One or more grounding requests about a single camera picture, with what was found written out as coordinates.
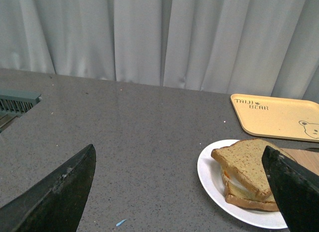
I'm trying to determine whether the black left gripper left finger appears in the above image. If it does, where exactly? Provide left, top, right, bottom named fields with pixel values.
left=0, top=144, right=96, bottom=232

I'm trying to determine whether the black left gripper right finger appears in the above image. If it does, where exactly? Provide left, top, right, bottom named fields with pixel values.
left=262, top=146, right=319, bottom=232

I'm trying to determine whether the bread slice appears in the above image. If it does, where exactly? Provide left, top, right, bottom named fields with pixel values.
left=211, top=139, right=297, bottom=201
left=224, top=182, right=279, bottom=212

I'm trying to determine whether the white round plate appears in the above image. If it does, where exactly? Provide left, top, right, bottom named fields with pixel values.
left=197, top=139, right=287, bottom=230

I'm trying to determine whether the bamboo cutting board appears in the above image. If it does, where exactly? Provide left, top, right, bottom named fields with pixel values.
left=283, top=148, right=319, bottom=175

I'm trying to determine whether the blue paper scrap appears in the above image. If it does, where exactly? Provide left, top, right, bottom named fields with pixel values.
left=116, top=219, right=126, bottom=227

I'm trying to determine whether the fried egg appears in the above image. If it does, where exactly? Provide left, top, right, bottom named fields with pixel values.
left=221, top=168, right=248, bottom=191

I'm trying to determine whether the yellow bear tray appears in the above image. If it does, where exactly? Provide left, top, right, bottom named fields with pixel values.
left=230, top=94, right=319, bottom=142

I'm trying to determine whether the grey dish rack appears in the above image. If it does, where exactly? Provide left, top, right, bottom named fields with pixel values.
left=0, top=89, right=41, bottom=132

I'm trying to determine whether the grey curtain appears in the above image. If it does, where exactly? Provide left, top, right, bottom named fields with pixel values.
left=0, top=0, right=319, bottom=102

